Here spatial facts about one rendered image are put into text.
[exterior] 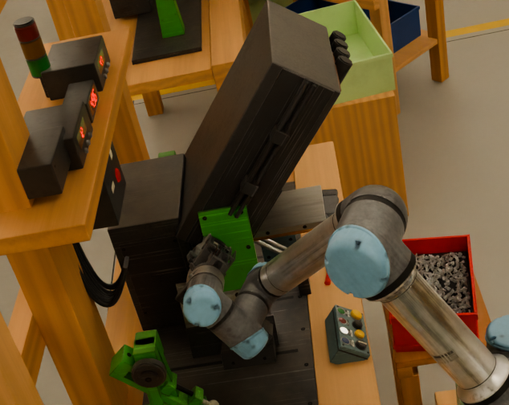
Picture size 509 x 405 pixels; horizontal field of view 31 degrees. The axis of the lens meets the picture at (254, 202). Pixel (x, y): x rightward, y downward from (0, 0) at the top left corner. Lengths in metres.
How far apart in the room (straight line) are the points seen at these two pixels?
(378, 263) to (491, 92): 3.52
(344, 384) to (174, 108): 3.47
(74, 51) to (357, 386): 1.03
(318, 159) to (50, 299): 1.24
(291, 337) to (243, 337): 0.46
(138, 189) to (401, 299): 0.94
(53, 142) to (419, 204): 2.61
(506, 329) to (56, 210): 0.90
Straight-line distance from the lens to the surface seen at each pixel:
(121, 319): 2.51
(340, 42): 2.24
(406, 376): 2.35
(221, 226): 2.12
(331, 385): 2.15
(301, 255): 1.80
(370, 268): 1.53
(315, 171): 2.85
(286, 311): 2.35
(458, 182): 4.29
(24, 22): 2.14
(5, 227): 1.78
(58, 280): 1.91
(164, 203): 2.24
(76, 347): 2.03
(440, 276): 2.42
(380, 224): 1.57
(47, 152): 1.78
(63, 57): 2.21
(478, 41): 5.53
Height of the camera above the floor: 2.45
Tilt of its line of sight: 34 degrees down
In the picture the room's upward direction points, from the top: 13 degrees counter-clockwise
